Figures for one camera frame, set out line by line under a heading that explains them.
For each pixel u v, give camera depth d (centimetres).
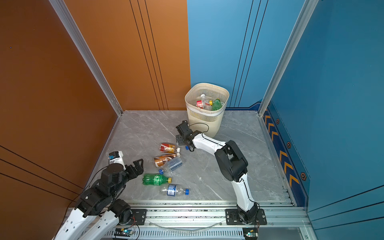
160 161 87
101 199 50
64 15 71
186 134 74
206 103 93
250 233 71
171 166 87
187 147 96
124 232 71
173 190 77
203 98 99
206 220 73
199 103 89
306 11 71
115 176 53
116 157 62
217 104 94
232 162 53
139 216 74
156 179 81
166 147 94
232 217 73
